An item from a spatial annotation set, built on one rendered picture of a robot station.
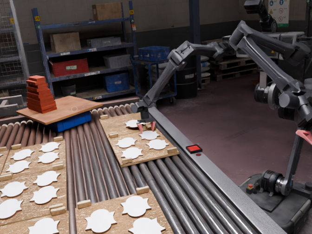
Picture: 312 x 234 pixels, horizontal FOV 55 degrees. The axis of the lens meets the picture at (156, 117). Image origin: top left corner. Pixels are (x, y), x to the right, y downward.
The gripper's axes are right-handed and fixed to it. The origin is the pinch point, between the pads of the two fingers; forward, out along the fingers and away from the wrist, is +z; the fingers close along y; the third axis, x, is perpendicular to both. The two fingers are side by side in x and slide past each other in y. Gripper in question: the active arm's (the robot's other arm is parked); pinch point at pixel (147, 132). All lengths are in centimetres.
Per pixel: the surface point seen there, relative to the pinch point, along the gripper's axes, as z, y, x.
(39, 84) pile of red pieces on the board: -44, -65, 47
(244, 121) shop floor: 40, 206, 204
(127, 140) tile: 2.5, -15.2, -6.4
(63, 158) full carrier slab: 5, -56, -10
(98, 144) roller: 2.9, -33.1, 3.1
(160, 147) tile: 7.1, 0.6, -25.1
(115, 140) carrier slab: 1.8, -21.9, 0.2
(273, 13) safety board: -158, 427, 388
